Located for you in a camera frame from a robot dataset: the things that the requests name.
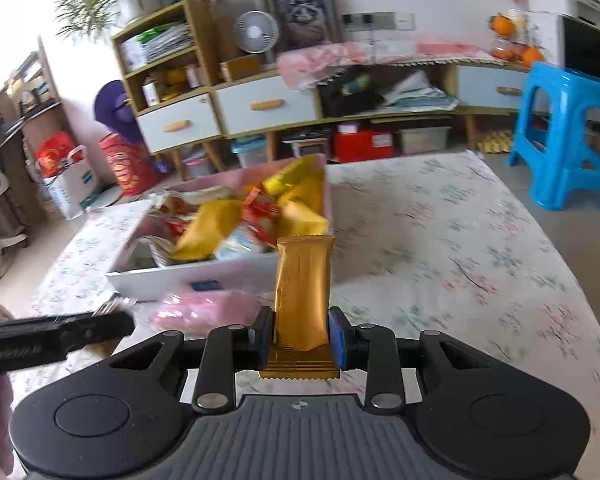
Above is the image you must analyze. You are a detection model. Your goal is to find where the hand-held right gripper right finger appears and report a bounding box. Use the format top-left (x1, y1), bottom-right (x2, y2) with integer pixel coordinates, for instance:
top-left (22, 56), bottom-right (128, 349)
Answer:
top-left (329, 306), bottom-right (498, 409)

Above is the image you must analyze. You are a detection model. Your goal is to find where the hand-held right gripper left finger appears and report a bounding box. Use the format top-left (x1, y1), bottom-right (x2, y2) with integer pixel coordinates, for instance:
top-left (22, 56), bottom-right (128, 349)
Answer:
top-left (107, 306), bottom-right (276, 413)

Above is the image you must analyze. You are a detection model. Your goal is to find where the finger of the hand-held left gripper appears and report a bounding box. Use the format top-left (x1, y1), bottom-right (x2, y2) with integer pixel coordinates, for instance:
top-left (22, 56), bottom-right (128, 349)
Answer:
top-left (54, 309), bottom-right (136, 357)

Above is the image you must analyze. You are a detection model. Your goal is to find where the pink rice cracker packet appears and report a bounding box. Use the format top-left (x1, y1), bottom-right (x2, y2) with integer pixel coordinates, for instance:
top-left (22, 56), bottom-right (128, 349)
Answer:
top-left (149, 289), bottom-right (264, 339)

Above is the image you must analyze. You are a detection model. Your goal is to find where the gold snack bar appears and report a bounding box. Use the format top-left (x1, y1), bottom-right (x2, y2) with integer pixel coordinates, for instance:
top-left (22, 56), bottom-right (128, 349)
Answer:
top-left (259, 235), bottom-right (342, 382)

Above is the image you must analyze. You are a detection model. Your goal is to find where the pink white storage box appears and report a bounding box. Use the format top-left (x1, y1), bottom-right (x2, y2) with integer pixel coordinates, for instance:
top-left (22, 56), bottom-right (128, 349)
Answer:
top-left (105, 154), bottom-right (337, 302)

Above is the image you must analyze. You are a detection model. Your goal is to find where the blue white snack packet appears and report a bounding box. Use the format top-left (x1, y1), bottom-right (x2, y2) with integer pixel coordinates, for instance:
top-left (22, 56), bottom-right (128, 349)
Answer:
top-left (215, 225), bottom-right (277, 262)

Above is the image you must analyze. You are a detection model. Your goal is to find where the yellow biscuit packet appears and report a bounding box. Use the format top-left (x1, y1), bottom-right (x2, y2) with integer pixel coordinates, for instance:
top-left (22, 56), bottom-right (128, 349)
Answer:
top-left (172, 200), bottom-right (244, 262)

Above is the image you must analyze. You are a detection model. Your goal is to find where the red snack packet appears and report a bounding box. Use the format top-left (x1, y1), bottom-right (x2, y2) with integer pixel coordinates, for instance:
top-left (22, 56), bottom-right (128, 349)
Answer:
top-left (239, 189), bottom-right (282, 232)

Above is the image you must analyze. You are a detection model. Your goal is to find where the round white disc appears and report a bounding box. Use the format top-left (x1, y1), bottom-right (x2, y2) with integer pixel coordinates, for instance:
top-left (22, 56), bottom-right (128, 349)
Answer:
top-left (86, 187), bottom-right (127, 212)

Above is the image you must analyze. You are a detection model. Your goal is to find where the yellow snack packet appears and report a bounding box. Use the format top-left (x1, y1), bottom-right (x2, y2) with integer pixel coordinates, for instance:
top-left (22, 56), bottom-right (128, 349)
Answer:
top-left (262, 156), bottom-right (327, 197)
top-left (280, 185), bottom-right (331, 237)

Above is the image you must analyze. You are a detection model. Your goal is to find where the white shopping bag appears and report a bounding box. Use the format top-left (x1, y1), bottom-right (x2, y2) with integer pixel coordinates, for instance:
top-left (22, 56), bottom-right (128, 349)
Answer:
top-left (42, 146), bottom-right (102, 221)

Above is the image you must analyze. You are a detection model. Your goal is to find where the red patterned bag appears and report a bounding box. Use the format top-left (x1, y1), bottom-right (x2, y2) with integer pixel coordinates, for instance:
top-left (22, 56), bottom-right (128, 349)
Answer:
top-left (98, 132), bottom-right (162, 198)

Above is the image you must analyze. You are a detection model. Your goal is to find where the red gift bag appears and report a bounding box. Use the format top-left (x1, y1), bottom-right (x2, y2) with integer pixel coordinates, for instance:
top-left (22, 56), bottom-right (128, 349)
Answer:
top-left (35, 132), bottom-right (79, 177)

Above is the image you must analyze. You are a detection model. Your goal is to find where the clear box blue lid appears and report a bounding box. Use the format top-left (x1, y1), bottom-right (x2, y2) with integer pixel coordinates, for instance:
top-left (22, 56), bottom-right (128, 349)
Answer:
top-left (231, 135), bottom-right (269, 169)

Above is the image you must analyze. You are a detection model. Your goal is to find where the red storage box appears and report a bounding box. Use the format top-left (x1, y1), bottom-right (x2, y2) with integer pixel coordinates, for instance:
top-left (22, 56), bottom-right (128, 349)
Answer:
top-left (333, 130), bottom-right (396, 162)

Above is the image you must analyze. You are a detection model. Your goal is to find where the dark shelf rack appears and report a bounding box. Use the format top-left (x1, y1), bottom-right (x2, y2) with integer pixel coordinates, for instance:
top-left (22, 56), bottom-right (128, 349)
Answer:
top-left (0, 35), bottom-right (72, 281)

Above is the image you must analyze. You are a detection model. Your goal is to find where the clear plastic box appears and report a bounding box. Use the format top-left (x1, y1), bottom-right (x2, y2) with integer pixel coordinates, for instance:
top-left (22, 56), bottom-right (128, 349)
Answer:
top-left (397, 127), bottom-right (454, 156)

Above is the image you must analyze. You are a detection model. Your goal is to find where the purple plush toy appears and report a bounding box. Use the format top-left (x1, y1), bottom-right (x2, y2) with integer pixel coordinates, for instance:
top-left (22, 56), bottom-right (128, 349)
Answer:
top-left (93, 80), bottom-right (142, 147)

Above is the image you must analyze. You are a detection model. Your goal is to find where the black bag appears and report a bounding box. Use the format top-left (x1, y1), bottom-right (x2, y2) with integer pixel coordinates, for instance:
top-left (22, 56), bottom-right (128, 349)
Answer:
top-left (320, 72), bottom-right (387, 119)

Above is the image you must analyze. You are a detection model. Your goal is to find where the low wooden cabinet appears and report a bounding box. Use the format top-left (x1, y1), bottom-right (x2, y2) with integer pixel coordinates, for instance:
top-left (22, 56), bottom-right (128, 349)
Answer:
top-left (317, 57), bottom-right (533, 153)

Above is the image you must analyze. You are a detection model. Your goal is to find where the pile of papers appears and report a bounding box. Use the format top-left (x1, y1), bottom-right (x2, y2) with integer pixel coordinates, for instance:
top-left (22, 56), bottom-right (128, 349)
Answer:
top-left (384, 70), bottom-right (459, 112)

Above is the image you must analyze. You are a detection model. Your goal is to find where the orange cardboard box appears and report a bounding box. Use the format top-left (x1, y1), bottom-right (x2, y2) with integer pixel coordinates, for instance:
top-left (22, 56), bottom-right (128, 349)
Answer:
top-left (218, 55), bottom-right (264, 82)

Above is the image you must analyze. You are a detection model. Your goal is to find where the pink cloth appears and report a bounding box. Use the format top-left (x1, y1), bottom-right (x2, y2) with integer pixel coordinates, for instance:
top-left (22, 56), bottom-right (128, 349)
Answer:
top-left (276, 40), bottom-right (497, 92)

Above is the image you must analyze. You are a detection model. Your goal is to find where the stack of papers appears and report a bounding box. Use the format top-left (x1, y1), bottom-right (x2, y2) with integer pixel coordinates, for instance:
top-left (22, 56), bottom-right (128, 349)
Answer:
top-left (134, 24), bottom-right (197, 64)

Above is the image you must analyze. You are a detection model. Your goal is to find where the pale blue drawer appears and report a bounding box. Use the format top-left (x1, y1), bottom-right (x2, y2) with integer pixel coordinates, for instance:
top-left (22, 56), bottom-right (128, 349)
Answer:
top-left (455, 66), bottom-right (532, 111)

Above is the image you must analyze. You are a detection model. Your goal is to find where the white desk fan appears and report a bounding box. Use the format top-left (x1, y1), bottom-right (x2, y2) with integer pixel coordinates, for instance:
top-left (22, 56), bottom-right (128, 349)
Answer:
top-left (236, 10), bottom-right (281, 67)

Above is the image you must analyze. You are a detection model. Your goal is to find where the wooden shelf cabinet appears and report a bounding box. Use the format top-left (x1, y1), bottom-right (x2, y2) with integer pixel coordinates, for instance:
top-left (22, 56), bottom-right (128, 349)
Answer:
top-left (110, 0), bottom-right (327, 157)

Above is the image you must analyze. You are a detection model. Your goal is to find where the blue plastic stool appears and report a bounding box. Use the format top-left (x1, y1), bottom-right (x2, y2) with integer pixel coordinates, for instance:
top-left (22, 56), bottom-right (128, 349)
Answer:
top-left (507, 61), bottom-right (600, 214)

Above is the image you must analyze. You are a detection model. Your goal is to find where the framed cat picture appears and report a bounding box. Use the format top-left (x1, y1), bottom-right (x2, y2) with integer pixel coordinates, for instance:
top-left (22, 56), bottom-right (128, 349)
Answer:
top-left (259, 0), bottom-right (344, 54)

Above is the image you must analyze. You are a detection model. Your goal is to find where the round mesh cover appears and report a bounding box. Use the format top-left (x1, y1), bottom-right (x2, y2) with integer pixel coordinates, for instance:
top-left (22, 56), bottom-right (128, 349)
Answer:
top-left (210, 0), bottom-right (262, 62)

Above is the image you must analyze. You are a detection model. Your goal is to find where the white drawer orange handle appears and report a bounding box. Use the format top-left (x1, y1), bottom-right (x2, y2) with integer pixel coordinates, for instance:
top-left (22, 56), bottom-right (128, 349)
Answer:
top-left (213, 76), bottom-right (324, 137)
top-left (136, 92), bottom-right (225, 155)

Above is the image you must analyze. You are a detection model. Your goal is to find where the wall socket strip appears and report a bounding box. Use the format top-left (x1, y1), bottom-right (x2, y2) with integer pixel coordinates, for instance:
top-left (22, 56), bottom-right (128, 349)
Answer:
top-left (342, 10), bottom-right (415, 32)

